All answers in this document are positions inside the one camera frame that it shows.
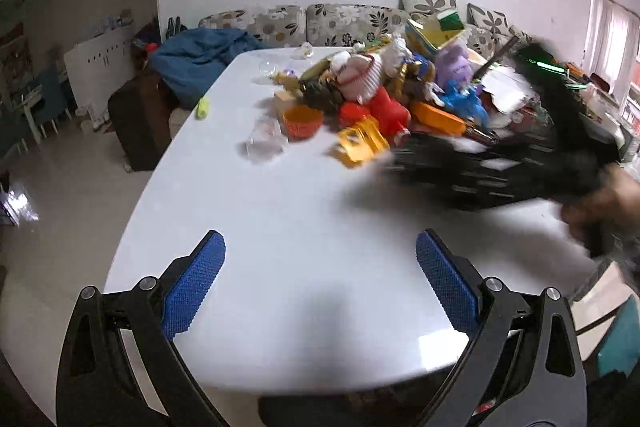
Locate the white board panel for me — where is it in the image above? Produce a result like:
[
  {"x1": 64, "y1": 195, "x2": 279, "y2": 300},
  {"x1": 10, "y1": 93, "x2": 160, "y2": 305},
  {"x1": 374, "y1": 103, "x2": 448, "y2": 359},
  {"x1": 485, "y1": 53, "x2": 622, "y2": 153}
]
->
[{"x1": 63, "y1": 24, "x2": 137, "y2": 118}]

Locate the clear plastic cup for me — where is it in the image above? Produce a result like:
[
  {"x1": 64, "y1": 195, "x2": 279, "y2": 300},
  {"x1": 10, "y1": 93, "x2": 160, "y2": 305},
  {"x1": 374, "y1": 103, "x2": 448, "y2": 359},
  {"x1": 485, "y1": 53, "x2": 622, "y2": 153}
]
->
[{"x1": 245, "y1": 117, "x2": 287, "y2": 163}]

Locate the purple plush toy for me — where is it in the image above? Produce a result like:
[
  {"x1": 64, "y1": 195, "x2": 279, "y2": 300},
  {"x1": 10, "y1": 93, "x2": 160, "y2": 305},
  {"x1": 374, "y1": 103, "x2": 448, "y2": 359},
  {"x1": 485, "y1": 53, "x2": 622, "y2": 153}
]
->
[{"x1": 434, "y1": 44, "x2": 474, "y2": 90}]

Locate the green and yellow box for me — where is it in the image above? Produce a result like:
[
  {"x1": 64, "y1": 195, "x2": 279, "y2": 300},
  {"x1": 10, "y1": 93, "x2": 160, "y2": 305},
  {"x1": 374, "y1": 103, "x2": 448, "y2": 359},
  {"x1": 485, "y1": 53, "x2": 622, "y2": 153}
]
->
[{"x1": 406, "y1": 10, "x2": 467, "y2": 54}]

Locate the orange bowl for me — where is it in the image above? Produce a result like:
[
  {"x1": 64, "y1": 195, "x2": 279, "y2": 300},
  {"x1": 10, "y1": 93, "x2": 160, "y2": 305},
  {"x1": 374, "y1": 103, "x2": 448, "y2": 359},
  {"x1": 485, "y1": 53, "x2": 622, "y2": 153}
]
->
[{"x1": 281, "y1": 105, "x2": 325, "y2": 142}]

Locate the floral cushion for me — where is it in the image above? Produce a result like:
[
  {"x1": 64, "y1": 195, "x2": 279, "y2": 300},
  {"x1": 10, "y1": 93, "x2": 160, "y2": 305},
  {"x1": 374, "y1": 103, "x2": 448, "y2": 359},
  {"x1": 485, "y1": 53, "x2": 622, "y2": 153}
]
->
[
  {"x1": 400, "y1": 0, "x2": 457, "y2": 20},
  {"x1": 467, "y1": 3, "x2": 512, "y2": 54}
]

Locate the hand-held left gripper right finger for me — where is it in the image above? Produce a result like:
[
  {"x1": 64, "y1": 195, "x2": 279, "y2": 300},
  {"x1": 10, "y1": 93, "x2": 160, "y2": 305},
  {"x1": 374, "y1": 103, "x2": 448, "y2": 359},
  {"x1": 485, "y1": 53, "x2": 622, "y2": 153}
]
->
[{"x1": 415, "y1": 229, "x2": 587, "y2": 427}]

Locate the orange toy block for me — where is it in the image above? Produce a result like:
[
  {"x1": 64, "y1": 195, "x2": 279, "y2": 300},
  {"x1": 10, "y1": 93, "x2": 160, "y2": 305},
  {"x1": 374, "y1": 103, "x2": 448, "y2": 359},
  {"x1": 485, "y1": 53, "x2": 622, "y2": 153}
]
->
[{"x1": 411, "y1": 101, "x2": 466, "y2": 136}]

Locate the yellow toy truck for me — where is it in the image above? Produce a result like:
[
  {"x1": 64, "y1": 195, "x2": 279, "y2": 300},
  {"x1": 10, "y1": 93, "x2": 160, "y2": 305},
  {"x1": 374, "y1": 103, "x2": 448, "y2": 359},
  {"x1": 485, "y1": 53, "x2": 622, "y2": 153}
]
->
[{"x1": 330, "y1": 117, "x2": 391, "y2": 169}]

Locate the person's right hand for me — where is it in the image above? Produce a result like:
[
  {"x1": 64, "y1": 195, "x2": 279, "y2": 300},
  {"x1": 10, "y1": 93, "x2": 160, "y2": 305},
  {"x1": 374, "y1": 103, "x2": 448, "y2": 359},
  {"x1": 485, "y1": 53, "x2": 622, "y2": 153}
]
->
[{"x1": 560, "y1": 166, "x2": 640, "y2": 259}]

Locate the gold toy robot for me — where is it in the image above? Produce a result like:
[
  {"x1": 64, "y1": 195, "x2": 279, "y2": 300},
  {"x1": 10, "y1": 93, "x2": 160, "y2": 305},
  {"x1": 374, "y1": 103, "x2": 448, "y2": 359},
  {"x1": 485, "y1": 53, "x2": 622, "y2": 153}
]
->
[{"x1": 395, "y1": 59, "x2": 436, "y2": 98}]

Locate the dark brown box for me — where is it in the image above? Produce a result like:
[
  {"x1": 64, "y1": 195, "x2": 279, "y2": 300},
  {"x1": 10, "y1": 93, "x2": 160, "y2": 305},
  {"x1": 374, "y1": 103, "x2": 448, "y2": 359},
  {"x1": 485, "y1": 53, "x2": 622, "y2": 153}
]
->
[{"x1": 107, "y1": 74, "x2": 174, "y2": 173}]

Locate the blue toy figure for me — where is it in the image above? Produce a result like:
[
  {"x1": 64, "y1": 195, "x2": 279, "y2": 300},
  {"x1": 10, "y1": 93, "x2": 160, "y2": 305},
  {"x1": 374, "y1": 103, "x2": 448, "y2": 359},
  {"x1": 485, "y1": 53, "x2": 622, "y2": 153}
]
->
[{"x1": 440, "y1": 79, "x2": 489, "y2": 128}]

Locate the blue blanket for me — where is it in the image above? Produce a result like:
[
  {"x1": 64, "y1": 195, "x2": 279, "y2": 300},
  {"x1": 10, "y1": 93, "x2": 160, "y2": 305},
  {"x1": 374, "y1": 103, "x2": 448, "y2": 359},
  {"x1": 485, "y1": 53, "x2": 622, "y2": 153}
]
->
[{"x1": 149, "y1": 27, "x2": 264, "y2": 108}]

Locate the red toy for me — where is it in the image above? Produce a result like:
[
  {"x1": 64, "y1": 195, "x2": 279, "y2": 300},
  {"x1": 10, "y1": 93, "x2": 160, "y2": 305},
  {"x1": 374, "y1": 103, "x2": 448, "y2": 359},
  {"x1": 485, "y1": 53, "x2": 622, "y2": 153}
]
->
[{"x1": 338, "y1": 87, "x2": 412, "y2": 148}]

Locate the white paper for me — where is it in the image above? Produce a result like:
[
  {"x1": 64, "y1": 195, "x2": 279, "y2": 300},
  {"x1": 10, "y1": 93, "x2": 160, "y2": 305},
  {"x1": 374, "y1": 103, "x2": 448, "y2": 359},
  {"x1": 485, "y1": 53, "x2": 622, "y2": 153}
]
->
[{"x1": 479, "y1": 66, "x2": 539, "y2": 114}]

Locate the striped plush toy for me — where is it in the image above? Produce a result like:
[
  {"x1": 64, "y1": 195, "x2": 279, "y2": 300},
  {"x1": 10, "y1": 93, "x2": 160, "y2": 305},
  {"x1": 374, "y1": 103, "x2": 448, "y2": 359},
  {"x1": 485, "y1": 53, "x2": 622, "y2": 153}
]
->
[{"x1": 331, "y1": 49, "x2": 402, "y2": 104}]

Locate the floral fabric sofa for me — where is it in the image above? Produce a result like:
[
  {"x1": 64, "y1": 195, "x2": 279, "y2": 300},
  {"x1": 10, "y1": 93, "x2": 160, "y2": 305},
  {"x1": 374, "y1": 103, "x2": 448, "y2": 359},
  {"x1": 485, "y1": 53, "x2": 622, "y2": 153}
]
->
[{"x1": 199, "y1": 0, "x2": 551, "y2": 60}]

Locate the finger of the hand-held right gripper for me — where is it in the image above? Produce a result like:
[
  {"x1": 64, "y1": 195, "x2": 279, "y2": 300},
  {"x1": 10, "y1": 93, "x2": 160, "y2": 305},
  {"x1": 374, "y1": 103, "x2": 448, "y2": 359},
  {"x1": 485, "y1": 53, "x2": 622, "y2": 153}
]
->
[
  {"x1": 382, "y1": 159, "x2": 503, "y2": 214},
  {"x1": 395, "y1": 134, "x2": 501, "y2": 168}
]

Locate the blue chair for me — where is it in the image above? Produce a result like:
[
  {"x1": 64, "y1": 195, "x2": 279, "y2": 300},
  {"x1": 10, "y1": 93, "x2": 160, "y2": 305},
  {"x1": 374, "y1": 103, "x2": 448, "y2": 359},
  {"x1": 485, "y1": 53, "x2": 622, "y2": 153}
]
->
[{"x1": 29, "y1": 68, "x2": 74, "y2": 142}]

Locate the white window curtain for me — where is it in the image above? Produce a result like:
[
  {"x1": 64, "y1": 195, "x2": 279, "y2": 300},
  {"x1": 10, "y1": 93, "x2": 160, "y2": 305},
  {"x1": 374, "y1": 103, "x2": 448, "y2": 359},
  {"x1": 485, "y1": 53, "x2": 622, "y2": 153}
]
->
[{"x1": 589, "y1": 0, "x2": 640, "y2": 108}]

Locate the small cardboard box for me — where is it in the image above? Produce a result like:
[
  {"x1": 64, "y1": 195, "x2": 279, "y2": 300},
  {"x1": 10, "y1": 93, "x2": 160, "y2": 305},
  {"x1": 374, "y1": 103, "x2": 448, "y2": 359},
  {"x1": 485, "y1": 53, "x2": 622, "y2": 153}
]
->
[{"x1": 273, "y1": 89, "x2": 301, "y2": 110}]

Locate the dark toy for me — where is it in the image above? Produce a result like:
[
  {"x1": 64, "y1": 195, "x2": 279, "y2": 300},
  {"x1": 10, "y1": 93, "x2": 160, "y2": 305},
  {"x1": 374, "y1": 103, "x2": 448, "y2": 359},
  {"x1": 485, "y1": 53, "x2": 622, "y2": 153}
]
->
[{"x1": 300, "y1": 78, "x2": 347, "y2": 113}]

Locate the teal chair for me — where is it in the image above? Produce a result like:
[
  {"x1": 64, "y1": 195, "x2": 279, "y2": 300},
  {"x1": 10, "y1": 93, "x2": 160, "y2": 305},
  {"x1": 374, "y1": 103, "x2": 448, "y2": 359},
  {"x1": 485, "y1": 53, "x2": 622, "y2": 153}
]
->
[{"x1": 597, "y1": 296, "x2": 640, "y2": 379}]

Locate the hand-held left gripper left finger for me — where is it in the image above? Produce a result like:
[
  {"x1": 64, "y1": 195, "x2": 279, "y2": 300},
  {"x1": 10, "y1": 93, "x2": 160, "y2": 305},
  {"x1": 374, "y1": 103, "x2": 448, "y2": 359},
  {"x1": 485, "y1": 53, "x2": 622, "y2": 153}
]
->
[{"x1": 55, "y1": 230, "x2": 227, "y2": 427}]

